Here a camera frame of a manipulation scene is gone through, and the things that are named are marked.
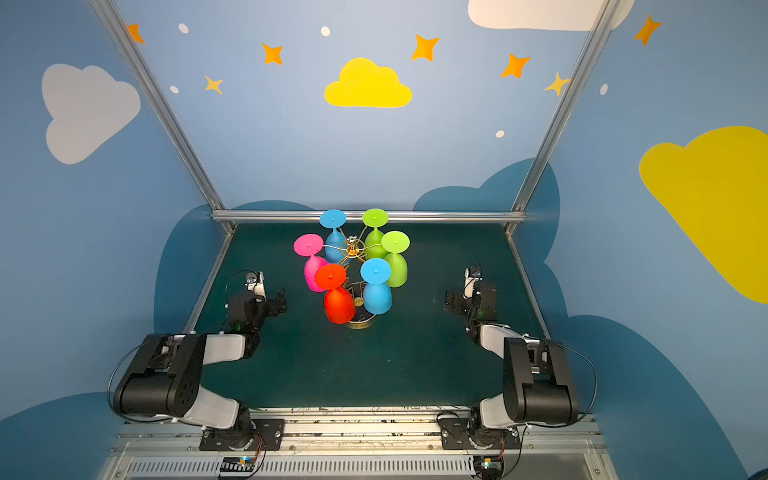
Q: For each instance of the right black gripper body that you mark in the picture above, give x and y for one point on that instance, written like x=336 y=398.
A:
x=458 y=301

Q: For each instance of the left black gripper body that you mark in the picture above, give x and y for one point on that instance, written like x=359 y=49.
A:
x=274 y=303

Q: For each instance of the red wine glass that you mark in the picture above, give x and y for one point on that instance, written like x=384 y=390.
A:
x=338 y=301

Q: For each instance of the green wine glass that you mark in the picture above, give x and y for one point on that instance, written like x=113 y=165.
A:
x=395 y=244
x=374 y=219

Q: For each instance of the blue wine glass front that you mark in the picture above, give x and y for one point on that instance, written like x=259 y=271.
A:
x=377 y=294

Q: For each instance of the blue wine glass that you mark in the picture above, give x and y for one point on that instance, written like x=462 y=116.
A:
x=333 y=220
x=377 y=294

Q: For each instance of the gold wire wine glass rack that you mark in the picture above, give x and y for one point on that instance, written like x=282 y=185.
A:
x=354 y=257

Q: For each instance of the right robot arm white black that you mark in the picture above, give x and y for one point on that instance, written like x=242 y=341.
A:
x=537 y=384

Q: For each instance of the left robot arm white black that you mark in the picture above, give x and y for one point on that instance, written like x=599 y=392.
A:
x=163 y=380

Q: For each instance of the pink wine glass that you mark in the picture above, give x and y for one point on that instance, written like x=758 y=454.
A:
x=309 y=246

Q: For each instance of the blue wine glass back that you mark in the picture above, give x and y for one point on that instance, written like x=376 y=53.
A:
x=333 y=220

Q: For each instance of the green wine glass back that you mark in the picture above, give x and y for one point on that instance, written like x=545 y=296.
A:
x=374 y=219

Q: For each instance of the left circuit board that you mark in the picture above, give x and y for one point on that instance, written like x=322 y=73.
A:
x=236 y=467

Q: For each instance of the circuit board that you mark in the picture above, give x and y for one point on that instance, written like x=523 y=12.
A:
x=487 y=467
x=236 y=467

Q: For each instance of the right circuit board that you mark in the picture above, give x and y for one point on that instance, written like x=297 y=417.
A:
x=487 y=467

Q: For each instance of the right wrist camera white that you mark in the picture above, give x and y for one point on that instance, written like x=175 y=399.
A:
x=472 y=276

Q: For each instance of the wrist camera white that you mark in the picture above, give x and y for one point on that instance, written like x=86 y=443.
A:
x=254 y=283
x=472 y=276

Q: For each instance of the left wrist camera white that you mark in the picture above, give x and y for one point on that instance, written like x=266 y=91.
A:
x=254 y=283

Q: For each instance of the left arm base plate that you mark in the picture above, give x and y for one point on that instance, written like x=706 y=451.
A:
x=264 y=435

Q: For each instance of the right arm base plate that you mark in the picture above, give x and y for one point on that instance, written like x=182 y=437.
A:
x=461 y=433

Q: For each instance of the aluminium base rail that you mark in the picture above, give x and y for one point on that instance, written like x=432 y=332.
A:
x=360 y=443

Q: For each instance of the aluminium frame right post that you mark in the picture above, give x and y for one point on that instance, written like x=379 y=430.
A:
x=583 y=68

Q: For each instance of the aluminium frame post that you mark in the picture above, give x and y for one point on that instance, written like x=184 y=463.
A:
x=583 y=68
x=114 y=23

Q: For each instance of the aluminium frame left post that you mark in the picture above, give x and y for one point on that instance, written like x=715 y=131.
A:
x=114 y=23

